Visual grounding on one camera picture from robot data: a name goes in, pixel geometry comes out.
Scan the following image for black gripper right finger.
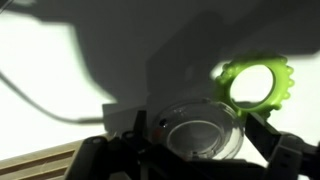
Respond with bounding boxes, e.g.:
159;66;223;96
245;112;320;180

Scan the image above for lime green knobbly ring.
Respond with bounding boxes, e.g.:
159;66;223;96
213;53;296;118

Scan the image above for transparent ring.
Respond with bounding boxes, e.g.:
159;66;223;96
151;98;246;162

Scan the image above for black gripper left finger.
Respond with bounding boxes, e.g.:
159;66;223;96
64;109;158;180

